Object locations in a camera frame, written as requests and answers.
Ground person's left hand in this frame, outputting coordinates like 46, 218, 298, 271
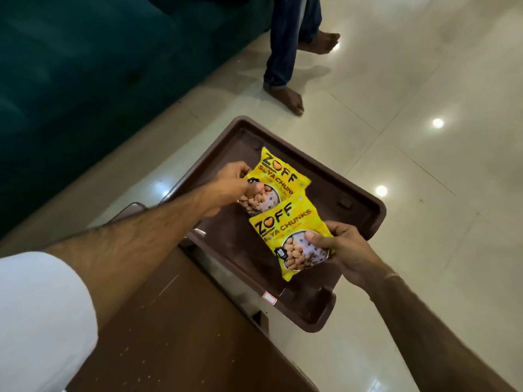
203, 161, 266, 218

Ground yellow snack packet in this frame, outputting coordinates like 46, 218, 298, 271
249, 192, 335, 282
237, 146, 312, 219

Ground dark green sofa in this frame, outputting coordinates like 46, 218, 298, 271
0, 0, 275, 238

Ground person's right hand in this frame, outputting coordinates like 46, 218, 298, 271
304, 220, 396, 297

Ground person's right forearm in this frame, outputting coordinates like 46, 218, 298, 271
369, 273, 520, 392

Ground brown plastic stool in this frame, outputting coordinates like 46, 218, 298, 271
161, 115, 387, 333

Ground white shirt sleeve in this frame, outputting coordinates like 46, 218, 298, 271
0, 251, 99, 392

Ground person's left forearm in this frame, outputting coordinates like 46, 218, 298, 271
44, 184, 217, 325

